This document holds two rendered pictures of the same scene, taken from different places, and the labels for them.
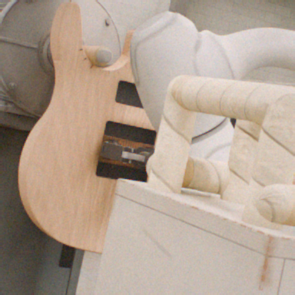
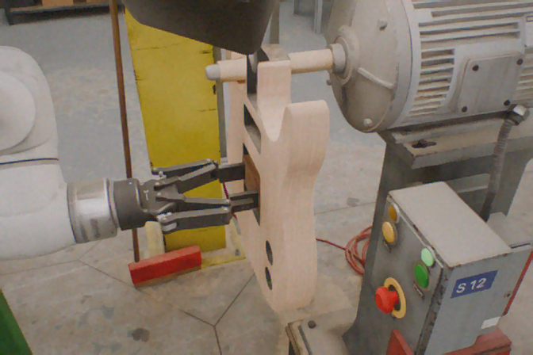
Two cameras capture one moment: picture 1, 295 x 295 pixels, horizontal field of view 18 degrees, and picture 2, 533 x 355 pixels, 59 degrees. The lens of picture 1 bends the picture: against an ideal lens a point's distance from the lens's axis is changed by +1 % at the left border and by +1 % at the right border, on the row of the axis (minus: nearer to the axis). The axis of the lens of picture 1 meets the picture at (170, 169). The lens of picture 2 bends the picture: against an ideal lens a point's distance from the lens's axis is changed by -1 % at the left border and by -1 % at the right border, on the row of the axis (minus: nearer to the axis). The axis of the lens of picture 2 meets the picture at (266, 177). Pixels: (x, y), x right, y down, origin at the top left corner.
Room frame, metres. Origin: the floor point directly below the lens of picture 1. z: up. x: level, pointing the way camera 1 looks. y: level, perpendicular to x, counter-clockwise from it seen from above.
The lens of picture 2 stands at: (1.73, -0.51, 1.54)
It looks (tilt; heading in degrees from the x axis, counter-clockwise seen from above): 36 degrees down; 100
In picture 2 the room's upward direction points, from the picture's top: straight up
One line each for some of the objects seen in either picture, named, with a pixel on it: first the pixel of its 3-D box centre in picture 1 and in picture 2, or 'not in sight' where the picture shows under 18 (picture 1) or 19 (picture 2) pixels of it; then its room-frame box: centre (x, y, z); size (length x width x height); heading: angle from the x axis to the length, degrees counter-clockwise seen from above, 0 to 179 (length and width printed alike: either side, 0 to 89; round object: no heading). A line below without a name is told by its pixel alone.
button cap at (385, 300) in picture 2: not in sight; (390, 298); (1.83, -0.01, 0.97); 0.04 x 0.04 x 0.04; 26
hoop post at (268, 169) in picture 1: (274, 166); not in sight; (0.71, -0.08, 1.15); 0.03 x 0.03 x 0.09
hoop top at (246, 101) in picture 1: (230, 98); not in sight; (0.78, -0.04, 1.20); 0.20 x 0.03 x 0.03; 29
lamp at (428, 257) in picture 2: not in sight; (427, 257); (1.86, -0.05, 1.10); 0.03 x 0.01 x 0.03; 116
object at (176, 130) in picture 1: (174, 141); not in sight; (0.86, 0.00, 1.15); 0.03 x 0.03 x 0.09
